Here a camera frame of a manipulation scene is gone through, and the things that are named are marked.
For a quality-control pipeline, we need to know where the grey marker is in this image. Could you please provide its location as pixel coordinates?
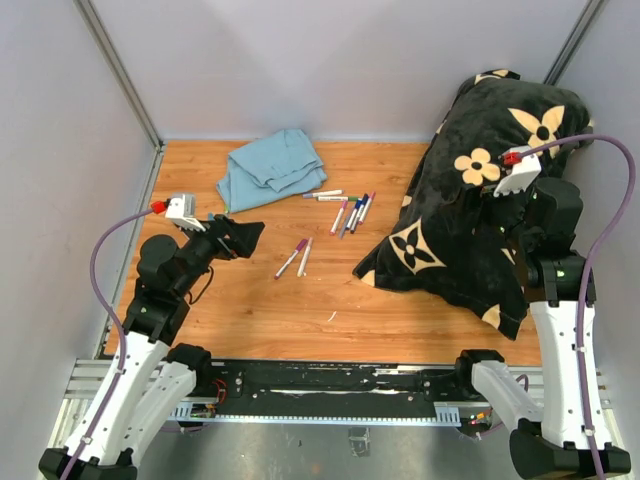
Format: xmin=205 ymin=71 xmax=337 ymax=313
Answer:
xmin=338 ymin=200 xmax=361 ymax=239

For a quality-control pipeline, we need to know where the lilac cap marker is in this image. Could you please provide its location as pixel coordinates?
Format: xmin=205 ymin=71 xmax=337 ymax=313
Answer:
xmin=302 ymin=189 xmax=344 ymax=199

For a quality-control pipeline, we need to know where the light blue folded cloth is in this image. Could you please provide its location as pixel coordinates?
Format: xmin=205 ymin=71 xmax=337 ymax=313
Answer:
xmin=216 ymin=129 xmax=327 ymax=213

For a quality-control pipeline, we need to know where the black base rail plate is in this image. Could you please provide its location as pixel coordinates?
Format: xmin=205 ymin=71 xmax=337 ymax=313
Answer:
xmin=171 ymin=360 xmax=483 ymax=423

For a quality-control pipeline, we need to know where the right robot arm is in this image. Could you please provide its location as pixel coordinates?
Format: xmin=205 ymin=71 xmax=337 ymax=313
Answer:
xmin=452 ymin=178 xmax=631 ymax=479

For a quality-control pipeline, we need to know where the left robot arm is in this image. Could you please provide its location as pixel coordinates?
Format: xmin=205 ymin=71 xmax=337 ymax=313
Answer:
xmin=39 ymin=215 xmax=265 ymax=479

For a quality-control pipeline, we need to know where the aluminium frame rail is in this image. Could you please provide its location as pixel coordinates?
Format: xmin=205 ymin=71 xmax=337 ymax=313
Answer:
xmin=64 ymin=359 xmax=112 ymax=400

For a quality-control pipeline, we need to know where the pink cap marker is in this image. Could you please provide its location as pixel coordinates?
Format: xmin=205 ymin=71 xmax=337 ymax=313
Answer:
xmin=329 ymin=200 xmax=348 ymax=236

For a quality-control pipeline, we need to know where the black floral plush blanket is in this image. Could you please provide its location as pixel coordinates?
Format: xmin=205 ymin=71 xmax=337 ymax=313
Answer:
xmin=353 ymin=69 xmax=593 ymax=340

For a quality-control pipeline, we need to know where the peach cap marker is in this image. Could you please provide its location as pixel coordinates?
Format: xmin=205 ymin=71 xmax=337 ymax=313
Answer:
xmin=297 ymin=237 xmax=313 ymax=277

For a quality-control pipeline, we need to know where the dark blue marker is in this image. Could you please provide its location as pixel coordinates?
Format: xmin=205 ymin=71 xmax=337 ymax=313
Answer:
xmin=349 ymin=193 xmax=369 ymax=234

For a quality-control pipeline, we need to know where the blue cap marker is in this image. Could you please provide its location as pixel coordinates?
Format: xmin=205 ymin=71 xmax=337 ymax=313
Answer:
xmin=344 ymin=198 xmax=363 ymax=231

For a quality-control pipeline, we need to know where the left corner metal post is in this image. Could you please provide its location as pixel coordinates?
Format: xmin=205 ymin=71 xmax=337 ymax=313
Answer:
xmin=73 ymin=0 xmax=166 ymax=151

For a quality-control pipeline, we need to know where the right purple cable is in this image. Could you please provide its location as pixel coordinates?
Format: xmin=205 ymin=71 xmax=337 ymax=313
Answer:
xmin=519 ymin=133 xmax=637 ymax=480

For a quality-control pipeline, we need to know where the corner metal post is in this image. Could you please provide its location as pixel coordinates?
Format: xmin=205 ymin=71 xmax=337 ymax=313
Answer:
xmin=73 ymin=0 xmax=166 ymax=151
xmin=543 ymin=0 xmax=608 ymax=85

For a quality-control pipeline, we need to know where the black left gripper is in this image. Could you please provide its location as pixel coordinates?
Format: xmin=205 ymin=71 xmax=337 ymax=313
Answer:
xmin=173 ymin=213 xmax=264 ymax=297

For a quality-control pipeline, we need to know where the purple cap marker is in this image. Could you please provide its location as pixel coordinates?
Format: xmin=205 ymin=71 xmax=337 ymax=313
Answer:
xmin=274 ymin=238 xmax=308 ymax=280

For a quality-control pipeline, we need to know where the right corner metal post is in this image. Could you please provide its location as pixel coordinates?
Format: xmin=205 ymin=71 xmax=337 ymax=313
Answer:
xmin=543 ymin=0 xmax=608 ymax=85

